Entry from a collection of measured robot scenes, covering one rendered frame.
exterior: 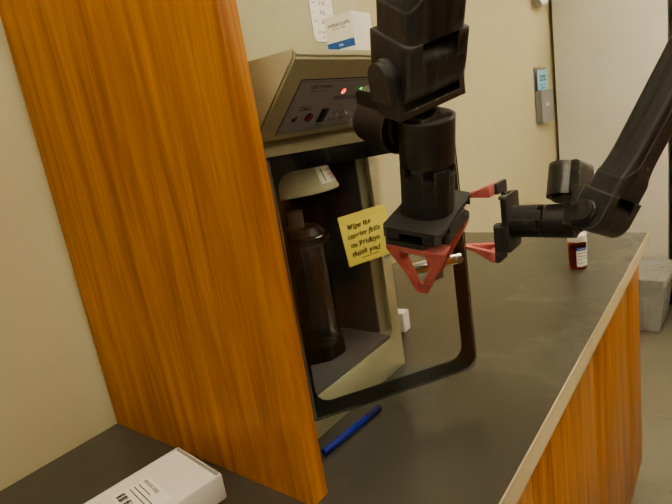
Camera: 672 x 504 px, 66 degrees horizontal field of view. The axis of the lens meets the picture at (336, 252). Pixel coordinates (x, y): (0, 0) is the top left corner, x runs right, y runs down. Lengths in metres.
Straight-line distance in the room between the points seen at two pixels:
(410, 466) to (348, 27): 0.63
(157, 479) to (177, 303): 0.25
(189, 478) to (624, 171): 0.76
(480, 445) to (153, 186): 0.59
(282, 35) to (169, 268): 0.37
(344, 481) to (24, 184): 0.71
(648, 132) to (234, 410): 0.71
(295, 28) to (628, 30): 2.96
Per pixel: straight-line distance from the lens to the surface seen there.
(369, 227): 0.76
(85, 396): 1.10
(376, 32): 0.50
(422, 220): 0.55
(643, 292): 3.40
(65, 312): 1.06
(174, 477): 0.82
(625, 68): 3.63
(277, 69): 0.65
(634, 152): 0.88
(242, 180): 0.60
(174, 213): 0.72
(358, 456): 0.83
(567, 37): 3.70
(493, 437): 0.84
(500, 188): 0.97
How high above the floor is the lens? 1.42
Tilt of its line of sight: 14 degrees down
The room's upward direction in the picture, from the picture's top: 9 degrees counter-clockwise
